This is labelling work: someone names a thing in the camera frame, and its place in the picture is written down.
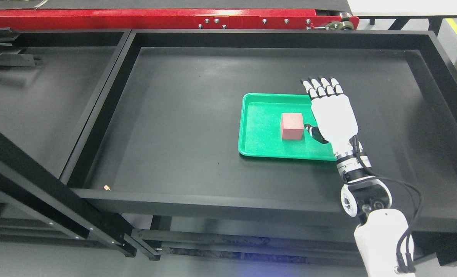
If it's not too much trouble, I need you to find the green plastic tray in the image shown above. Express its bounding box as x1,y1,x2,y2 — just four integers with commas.
238,93,336,162

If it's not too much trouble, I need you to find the black metal shelf left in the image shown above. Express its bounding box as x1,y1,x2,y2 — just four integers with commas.
0,29,137,257

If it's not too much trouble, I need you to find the black metal shelf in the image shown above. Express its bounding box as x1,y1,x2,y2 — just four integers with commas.
63,30,457,265
0,29,137,257

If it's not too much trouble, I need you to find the pink foam block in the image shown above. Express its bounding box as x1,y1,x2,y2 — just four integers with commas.
280,113,304,140

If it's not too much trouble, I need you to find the black metal shelf right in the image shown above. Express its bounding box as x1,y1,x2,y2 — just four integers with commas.
63,30,457,265

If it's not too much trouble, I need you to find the red conveyor frame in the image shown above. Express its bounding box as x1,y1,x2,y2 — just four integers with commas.
0,8,359,30

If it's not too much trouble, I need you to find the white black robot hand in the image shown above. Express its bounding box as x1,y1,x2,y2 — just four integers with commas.
301,77,358,159

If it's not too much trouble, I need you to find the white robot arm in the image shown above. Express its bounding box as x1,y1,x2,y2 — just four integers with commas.
335,149,415,277

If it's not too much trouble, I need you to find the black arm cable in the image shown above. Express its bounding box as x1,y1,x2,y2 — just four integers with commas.
351,135,423,274

